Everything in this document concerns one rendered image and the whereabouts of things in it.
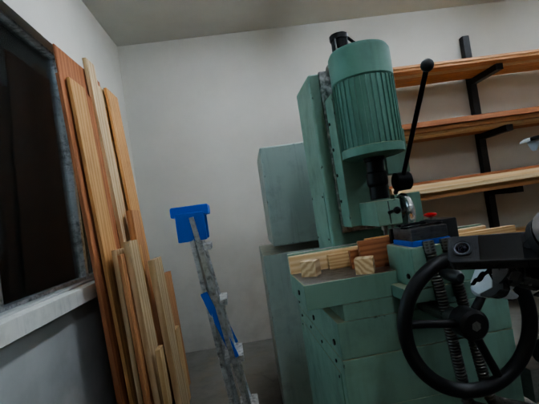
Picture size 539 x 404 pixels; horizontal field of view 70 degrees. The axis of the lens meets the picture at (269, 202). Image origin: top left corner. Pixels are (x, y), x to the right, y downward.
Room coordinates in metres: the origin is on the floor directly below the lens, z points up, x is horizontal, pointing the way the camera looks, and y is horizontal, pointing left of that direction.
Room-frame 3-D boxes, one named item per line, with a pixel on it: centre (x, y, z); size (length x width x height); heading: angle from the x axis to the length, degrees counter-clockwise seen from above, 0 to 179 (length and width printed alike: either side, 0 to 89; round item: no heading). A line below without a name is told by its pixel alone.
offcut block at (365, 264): (0.95, -0.21, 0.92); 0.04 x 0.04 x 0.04; 70
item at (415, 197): (1.30, -0.45, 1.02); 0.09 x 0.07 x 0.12; 96
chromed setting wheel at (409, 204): (1.24, -0.43, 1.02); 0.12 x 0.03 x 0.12; 6
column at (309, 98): (1.39, -0.28, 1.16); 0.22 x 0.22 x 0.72; 6
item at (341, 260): (1.11, -0.42, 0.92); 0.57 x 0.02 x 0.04; 96
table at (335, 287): (0.99, -0.34, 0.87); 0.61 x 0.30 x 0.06; 96
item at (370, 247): (1.01, -0.34, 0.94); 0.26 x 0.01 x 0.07; 96
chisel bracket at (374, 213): (1.12, -0.32, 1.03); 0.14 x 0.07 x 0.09; 6
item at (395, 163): (1.33, -0.44, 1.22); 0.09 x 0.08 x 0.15; 6
